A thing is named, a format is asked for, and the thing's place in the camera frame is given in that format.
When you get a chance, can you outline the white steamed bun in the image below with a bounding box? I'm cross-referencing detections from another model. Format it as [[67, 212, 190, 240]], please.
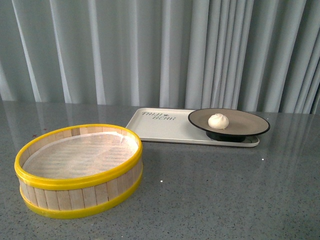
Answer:
[[207, 113, 229, 130]]

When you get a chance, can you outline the beige plate with black rim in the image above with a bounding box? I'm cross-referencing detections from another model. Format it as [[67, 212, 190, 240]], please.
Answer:
[[188, 108, 270, 143]]

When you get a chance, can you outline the cream bear print tray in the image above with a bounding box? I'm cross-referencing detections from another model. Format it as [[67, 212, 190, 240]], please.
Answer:
[[126, 108, 260, 148]]

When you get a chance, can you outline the white steamer liner cloth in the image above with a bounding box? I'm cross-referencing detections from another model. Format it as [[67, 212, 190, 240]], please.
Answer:
[[22, 131, 138, 179]]

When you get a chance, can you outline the yellow rimmed wooden steamer basket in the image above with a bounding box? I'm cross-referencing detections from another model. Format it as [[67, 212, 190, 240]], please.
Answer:
[[14, 124, 143, 219]]

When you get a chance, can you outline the grey pleated curtain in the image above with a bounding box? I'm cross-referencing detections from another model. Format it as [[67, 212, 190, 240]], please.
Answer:
[[0, 0, 320, 114]]

